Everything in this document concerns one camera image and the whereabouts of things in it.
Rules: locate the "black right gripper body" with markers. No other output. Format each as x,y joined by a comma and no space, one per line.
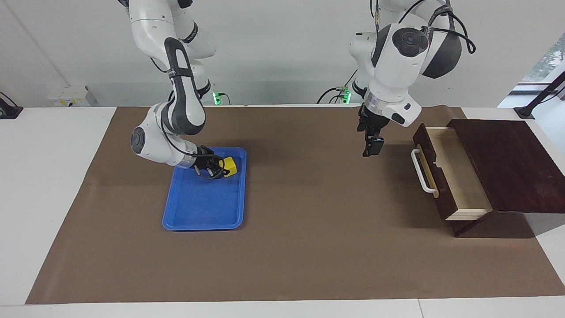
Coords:
206,161

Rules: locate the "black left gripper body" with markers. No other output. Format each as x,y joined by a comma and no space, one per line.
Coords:
373,123

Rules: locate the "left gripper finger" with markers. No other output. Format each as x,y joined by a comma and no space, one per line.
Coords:
378,145
367,148

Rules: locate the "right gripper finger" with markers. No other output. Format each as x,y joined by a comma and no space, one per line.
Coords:
220,173
218,156

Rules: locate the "yellow block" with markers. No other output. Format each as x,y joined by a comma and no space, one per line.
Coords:
231,167

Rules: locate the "dark wooden drawer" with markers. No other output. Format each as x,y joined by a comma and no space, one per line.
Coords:
459,176

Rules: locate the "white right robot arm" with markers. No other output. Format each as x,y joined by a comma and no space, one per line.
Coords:
185,106

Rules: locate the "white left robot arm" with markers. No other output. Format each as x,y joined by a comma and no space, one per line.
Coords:
397,70

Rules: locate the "dark wooden drawer cabinet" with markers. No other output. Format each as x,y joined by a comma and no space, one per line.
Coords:
516,163

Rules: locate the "blue plastic tray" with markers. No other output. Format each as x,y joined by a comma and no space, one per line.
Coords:
201,207

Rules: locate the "brown paper table mat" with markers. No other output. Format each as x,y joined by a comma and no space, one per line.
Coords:
309,247

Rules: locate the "window with green foliage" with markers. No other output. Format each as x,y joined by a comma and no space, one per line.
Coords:
547,62

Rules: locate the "white wall socket box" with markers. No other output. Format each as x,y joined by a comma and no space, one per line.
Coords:
68,96

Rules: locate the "black clamp mount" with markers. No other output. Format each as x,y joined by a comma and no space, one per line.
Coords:
9,110

